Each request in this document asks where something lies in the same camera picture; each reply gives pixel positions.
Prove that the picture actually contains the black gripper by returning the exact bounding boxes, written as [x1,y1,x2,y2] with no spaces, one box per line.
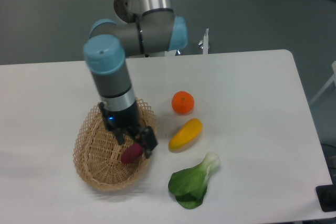
[98,101,157,159]

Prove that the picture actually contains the purple sweet potato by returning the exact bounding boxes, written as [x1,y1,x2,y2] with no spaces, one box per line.
[121,143,143,164]

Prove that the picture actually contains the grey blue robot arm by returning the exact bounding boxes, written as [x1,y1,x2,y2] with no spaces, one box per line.
[83,0,188,157]

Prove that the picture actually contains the oval wicker basket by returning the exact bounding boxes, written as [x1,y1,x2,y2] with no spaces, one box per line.
[73,99,156,191]

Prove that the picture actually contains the yellow mango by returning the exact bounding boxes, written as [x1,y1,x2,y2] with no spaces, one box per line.
[168,118,203,152]

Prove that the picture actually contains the orange tangerine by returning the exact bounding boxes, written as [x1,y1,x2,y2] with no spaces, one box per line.
[171,91,195,115]

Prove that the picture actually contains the green bok choy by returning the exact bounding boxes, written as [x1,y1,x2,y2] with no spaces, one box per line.
[168,152,221,209]

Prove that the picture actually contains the black device at table edge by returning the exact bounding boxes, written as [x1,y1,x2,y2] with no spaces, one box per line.
[316,185,336,212]

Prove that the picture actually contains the white frame at right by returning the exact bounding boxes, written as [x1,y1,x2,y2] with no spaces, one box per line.
[309,61,335,107]

